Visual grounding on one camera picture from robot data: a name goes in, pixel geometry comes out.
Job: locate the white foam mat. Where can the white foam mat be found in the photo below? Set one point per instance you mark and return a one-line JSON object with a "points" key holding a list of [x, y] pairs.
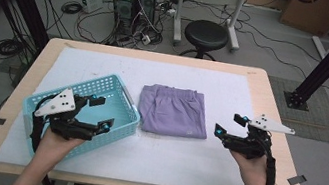
{"points": [[158, 159]]}

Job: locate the dark grey floor mat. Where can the dark grey floor mat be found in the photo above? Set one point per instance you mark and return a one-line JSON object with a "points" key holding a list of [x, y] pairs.
{"points": [[323, 122]]}

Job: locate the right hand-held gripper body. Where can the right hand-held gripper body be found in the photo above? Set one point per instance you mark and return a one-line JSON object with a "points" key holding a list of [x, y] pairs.
{"points": [[255, 143]]}

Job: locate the light blue plastic basket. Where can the light blue plastic basket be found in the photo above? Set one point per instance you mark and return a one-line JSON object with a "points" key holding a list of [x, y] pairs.
{"points": [[118, 101]]}

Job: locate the black computer tower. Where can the black computer tower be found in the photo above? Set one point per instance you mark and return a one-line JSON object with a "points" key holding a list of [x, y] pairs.
{"points": [[123, 8], [146, 5]]}

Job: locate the person's left hand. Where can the person's left hand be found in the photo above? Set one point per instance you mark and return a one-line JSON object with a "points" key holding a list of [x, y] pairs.
{"points": [[57, 147]]}

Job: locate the person's right hand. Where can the person's right hand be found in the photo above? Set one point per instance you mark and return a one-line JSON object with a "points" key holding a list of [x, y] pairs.
{"points": [[251, 169]]}

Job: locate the purple shorts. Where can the purple shorts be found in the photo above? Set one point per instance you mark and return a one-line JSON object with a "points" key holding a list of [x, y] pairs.
{"points": [[172, 114]]}

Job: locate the black round stool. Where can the black round stool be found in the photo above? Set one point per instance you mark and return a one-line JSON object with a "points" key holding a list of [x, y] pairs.
{"points": [[206, 33]]}

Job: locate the white box device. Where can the white box device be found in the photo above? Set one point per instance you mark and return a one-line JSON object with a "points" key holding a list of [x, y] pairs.
{"points": [[91, 1]]}

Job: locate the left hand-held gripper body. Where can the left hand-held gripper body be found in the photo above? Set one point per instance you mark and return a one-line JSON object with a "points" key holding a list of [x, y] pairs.
{"points": [[60, 105]]}

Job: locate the large cardboard box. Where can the large cardboard box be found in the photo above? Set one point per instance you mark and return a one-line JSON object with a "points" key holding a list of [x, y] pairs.
{"points": [[311, 12]]}

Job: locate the white power adapter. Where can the white power adapter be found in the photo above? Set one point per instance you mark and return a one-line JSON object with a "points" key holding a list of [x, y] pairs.
{"points": [[146, 39]]}

